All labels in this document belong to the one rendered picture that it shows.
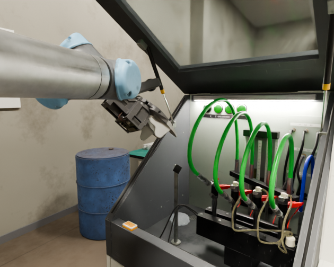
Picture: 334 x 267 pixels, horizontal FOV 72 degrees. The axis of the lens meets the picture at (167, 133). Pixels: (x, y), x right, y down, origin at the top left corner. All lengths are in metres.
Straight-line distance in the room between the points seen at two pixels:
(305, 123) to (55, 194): 2.74
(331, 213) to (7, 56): 0.81
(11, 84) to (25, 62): 0.03
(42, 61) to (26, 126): 2.53
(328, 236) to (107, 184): 1.96
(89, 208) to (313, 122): 2.12
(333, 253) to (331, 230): 0.06
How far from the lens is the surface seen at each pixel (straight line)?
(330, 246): 0.84
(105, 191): 2.45
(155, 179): 1.12
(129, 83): 0.43
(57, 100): 0.51
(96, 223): 2.60
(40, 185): 3.02
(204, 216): 0.95
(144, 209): 1.11
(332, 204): 0.82
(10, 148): 2.80
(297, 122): 1.07
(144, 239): 0.88
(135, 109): 0.60
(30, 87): 0.32
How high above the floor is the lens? 1.42
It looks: 8 degrees down
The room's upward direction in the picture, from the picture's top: straight up
